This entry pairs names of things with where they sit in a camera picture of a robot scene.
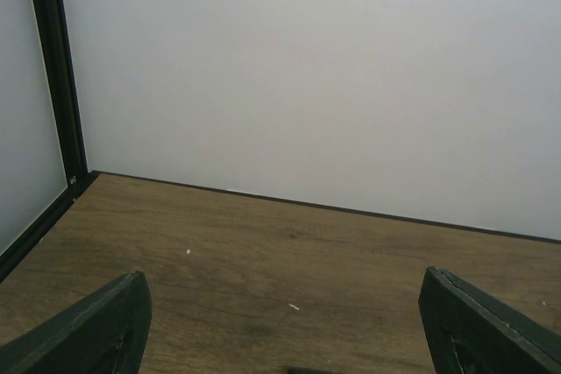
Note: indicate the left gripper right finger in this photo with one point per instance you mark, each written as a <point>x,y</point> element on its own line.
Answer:
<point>469,331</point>

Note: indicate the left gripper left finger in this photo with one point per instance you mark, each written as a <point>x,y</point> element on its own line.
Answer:
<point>105,332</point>

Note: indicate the black and white chessboard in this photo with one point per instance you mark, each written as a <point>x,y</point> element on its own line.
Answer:
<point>306,370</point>

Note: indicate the black aluminium frame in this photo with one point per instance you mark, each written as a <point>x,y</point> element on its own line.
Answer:
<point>51,21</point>

